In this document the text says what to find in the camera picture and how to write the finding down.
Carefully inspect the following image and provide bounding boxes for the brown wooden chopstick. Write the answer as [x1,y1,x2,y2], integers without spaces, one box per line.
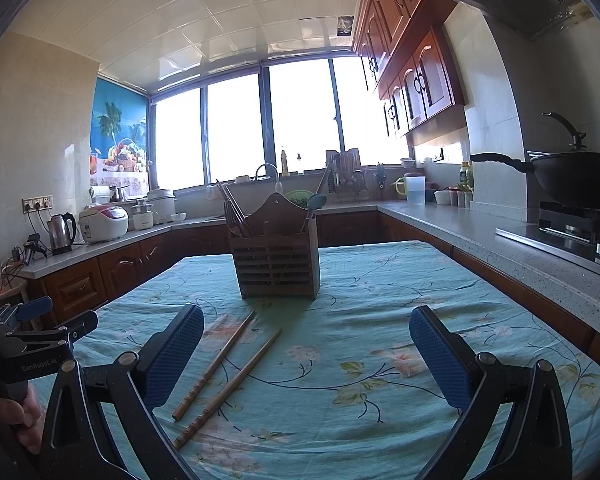
[215,179,254,239]

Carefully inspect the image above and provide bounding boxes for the person's left hand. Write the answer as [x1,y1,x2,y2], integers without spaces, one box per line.
[0,382,45,454]

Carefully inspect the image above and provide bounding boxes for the light wooden chopstick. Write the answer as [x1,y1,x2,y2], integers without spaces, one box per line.
[172,311,256,422]
[173,328,283,450]

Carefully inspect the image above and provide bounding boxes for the stainless electric kettle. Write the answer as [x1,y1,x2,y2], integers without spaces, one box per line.
[47,212,76,256]

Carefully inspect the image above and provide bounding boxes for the teal floral tablecloth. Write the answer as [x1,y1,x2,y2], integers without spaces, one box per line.
[29,239,600,480]

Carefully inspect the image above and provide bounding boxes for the white pink rice cooker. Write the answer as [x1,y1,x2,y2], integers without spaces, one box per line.
[79,204,129,244]

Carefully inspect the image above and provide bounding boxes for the white electric cooker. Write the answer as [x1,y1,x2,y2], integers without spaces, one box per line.
[131,188,176,230]

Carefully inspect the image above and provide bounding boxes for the wooden utensil holder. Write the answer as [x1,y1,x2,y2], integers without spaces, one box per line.
[225,193,321,298]

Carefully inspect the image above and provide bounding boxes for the clear measuring jug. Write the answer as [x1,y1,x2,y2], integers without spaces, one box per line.
[393,174,426,206]

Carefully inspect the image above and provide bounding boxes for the yellow oil bottle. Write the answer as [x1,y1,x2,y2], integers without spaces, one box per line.
[458,160,474,191]

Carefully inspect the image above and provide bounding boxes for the gas stove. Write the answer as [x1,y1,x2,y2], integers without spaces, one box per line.
[495,202,600,275]

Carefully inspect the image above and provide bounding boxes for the chrome sink faucet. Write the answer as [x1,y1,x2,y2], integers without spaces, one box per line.
[253,162,284,194]

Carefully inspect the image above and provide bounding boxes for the green spoon in holder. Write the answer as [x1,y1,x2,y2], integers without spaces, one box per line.
[301,193,327,232]

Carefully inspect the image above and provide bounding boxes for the green colander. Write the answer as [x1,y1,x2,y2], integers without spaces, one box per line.
[284,190,313,208]

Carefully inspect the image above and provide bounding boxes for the tropical fruit poster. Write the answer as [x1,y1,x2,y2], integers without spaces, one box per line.
[90,77,149,200]

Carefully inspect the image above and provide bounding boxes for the wooden upper cabinets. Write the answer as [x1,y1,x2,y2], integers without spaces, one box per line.
[353,0,466,146]

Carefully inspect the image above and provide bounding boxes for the wall power socket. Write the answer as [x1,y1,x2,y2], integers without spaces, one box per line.
[21,195,54,214]

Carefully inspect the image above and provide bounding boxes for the black wok with handle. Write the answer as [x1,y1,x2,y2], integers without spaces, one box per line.
[469,110,600,212]

